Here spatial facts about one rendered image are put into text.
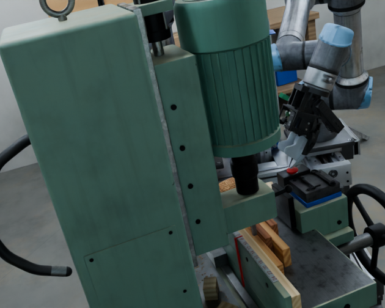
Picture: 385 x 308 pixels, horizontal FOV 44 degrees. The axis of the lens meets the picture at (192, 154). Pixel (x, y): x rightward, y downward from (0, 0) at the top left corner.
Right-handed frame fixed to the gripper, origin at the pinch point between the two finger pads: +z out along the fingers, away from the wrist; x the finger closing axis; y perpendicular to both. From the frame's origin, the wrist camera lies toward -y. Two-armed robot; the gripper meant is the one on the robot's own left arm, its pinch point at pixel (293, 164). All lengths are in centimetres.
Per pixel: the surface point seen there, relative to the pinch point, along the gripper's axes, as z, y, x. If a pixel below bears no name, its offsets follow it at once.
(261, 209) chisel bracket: 8.3, 14.0, 14.3
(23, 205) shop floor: 140, 36, -249
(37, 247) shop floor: 136, 29, -180
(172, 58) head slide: -18, 45, 16
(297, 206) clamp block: 8.7, -0.3, 7.5
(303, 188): 3.9, -0.5, 6.7
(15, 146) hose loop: 10, 67, -2
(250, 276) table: 24.8, 11.2, 15.6
